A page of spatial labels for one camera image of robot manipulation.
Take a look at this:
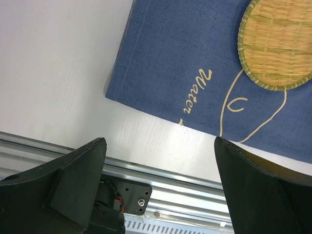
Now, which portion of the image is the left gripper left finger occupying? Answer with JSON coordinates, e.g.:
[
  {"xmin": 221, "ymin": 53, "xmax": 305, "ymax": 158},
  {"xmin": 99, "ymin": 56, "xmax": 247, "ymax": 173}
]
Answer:
[{"xmin": 0, "ymin": 138, "xmax": 107, "ymax": 234}]

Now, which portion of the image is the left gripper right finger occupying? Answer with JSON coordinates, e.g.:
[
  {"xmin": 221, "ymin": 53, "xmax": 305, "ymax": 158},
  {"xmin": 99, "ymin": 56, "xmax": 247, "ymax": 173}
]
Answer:
[{"xmin": 214, "ymin": 136, "xmax": 312, "ymax": 234}]

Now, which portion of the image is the yellow woven round coaster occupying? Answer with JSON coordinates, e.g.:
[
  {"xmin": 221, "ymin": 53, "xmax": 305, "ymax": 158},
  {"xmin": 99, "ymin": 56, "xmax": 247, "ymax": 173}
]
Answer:
[{"xmin": 237, "ymin": 0, "xmax": 312, "ymax": 91}]

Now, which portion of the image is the aluminium rail base frame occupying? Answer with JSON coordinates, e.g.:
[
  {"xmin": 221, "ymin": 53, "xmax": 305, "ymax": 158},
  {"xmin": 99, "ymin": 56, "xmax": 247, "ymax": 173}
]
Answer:
[{"xmin": 0, "ymin": 132, "xmax": 231, "ymax": 222}]

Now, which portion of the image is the blue placemat cloth gold pattern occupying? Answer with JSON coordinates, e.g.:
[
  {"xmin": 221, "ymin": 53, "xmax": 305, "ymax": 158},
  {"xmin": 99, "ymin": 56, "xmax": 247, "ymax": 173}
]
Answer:
[{"xmin": 105, "ymin": 0, "xmax": 312, "ymax": 163}]

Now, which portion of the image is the white perforated cable duct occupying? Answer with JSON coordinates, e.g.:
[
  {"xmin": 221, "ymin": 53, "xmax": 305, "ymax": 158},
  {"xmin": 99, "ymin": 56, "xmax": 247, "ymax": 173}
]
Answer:
[{"xmin": 125, "ymin": 215, "xmax": 233, "ymax": 234}]

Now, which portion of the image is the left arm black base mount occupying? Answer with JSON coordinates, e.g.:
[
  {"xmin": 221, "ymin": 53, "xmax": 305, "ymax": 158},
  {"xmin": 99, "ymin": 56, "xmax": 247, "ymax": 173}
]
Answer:
[{"xmin": 84, "ymin": 175, "xmax": 152, "ymax": 234}]

